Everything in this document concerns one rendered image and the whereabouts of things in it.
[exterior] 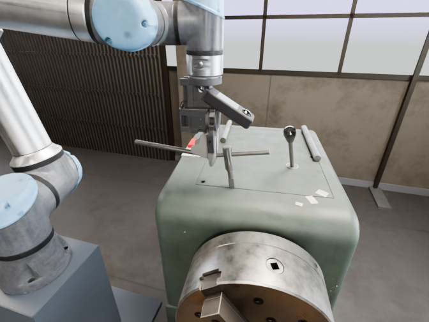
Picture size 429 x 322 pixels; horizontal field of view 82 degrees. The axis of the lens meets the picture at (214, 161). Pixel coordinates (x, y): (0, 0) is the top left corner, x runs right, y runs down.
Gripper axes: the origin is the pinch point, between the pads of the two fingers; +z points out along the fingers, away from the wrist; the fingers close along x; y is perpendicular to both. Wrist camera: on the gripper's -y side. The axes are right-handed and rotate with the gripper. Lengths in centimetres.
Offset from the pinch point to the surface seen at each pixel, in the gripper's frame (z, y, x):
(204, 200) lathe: 7.7, 1.3, 6.1
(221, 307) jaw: 13.0, -6.4, 28.0
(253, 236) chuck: 9.0, -11.0, 14.7
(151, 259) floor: 133, 64, -73
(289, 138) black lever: -4.8, -17.9, -6.1
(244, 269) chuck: 9.2, -9.6, 22.9
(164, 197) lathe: 7.9, 11.4, 6.4
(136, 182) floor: 133, 127, -177
